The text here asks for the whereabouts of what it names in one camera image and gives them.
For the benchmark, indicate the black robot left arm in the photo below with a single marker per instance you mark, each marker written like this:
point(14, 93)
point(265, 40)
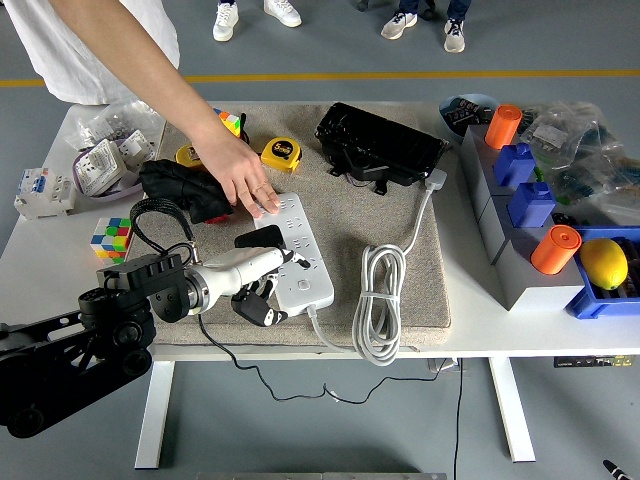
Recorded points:
point(125, 330)

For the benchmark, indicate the white table leg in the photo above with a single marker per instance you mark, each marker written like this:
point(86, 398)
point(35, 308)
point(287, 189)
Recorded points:
point(512, 410)
point(155, 415)

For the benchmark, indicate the green plastic piece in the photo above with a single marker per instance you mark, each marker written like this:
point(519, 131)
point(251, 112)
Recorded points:
point(539, 174)
point(562, 199)

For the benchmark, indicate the person's leg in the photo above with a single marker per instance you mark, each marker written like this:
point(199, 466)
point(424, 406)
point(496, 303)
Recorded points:
point(409, 6)
point(457, 9)

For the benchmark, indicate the light blue bowl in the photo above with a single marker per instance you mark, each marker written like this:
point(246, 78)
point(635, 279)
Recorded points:
point(450, 131)

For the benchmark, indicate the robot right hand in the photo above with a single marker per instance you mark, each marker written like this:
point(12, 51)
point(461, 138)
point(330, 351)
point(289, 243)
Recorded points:
point(613, 470)

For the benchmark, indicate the yellow lemon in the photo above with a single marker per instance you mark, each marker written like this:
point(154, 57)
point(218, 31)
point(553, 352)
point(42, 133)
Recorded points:
point(602, 262)

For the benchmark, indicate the grey box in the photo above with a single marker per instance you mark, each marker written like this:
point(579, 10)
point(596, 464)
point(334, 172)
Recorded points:
point(475, 155)
point(525, 295)
point(487, 225)

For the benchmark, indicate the person's grey shoe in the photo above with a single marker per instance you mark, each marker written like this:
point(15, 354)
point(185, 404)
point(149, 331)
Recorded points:
point(454, 39)
point(400, 26)

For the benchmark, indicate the blue block with knob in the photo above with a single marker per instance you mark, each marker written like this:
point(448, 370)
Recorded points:
point(532, 207)
point(515, 167)

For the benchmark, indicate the black table control panel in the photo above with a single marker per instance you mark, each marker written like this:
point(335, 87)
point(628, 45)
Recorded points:
point(590, 362)

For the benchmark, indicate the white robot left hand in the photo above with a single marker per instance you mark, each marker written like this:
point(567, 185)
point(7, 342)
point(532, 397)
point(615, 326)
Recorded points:
point(245, 270)

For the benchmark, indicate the black cloth pouch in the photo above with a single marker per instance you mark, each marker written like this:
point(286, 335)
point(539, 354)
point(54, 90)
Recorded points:
point(170, 185)

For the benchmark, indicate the person's white shoe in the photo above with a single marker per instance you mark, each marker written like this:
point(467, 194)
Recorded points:
point(225, 22)
point(282, 11)

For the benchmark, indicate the yellow tape measure 5m label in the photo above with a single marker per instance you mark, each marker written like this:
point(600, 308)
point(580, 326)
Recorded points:
point(280, 152)

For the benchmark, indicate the white circuit breaker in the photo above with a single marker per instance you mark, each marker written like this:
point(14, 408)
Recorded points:
point(40, 195)

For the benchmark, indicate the clear bags of electronic parts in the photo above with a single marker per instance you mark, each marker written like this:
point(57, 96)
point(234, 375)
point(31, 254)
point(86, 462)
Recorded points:
point(590, 150)

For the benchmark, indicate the black plug adapter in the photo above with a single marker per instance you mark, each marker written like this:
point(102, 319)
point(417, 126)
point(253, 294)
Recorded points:
point(260, 235)

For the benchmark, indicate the person's left hand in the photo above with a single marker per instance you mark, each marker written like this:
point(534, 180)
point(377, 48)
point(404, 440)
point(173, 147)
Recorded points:
point(240, 175)

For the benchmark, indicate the orange cylinder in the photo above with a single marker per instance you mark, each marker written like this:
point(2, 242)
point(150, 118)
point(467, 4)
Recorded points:
point(552, 252)
point(502, 127)

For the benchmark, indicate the blue plastic bin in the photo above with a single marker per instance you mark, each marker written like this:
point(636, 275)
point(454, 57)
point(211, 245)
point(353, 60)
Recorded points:
point(585, 300)

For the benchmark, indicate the person's left forearm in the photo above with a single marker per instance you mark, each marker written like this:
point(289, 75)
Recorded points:
point(160, 80)

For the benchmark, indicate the clear bags of small parts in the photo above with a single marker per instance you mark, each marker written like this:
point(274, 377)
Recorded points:
point(110, 125)

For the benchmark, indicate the white power strip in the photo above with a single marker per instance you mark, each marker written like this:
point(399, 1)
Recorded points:
point(310, 235)

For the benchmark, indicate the grey-brown mat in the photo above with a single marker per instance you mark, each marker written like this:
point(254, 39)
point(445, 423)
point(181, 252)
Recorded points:
point(340, 225)

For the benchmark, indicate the colourful puzzle cube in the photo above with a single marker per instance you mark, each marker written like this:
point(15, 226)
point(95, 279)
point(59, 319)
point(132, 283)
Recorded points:
point(232, 122)
point(110, 237)

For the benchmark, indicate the yellow tape measure black window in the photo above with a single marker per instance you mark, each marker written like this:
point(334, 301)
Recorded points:
point(185, 156)

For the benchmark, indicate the glossy black box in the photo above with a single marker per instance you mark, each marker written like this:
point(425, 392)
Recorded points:
point(380, 140)

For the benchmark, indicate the black circuit boards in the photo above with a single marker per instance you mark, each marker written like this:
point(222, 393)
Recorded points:
point(465, 112)

